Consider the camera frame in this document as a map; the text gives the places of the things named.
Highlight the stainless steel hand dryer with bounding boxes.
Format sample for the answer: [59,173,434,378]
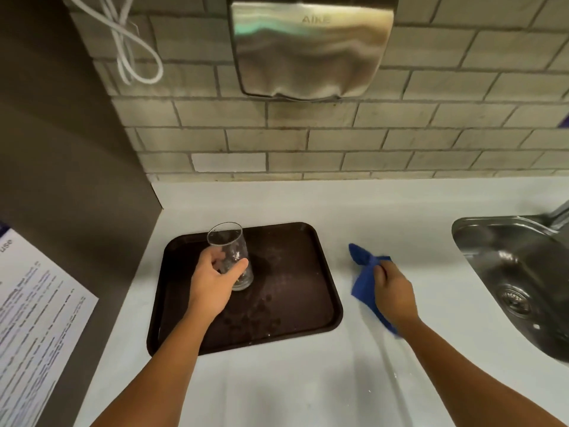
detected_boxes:
[226,0,400,102]

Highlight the person's right hand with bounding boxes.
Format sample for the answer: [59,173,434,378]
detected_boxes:
[373,260,421,335]

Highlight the dark brown plastic tray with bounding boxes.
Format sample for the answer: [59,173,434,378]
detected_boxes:
[146,222,344,357]

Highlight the person's right forearm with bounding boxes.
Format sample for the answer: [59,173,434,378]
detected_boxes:
[397,317,564,427]

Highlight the person's left forearm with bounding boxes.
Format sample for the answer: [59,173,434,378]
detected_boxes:
[89,307,213,427]

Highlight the clear drinking glass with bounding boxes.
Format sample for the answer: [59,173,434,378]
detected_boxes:
[207,222,254,292]

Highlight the metal faucet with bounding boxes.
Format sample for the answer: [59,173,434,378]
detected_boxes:
[537,201,569,234]

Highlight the white cable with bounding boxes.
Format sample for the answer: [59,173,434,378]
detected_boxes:
[65,0,164,85]

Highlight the person's left hand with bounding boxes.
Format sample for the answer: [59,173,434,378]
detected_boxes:
[186,247,250,324]

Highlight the blue cleaning cloth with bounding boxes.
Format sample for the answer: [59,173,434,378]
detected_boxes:
[348,243,403,339]

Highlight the white printed paper notice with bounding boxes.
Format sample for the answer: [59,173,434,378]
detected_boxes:
[0,227,99,427]

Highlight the brown cabinet side panel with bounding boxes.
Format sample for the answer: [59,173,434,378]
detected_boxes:
[0,0,162,297]

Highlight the stainless steel sink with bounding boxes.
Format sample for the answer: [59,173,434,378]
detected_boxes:
[452,215,569,364]

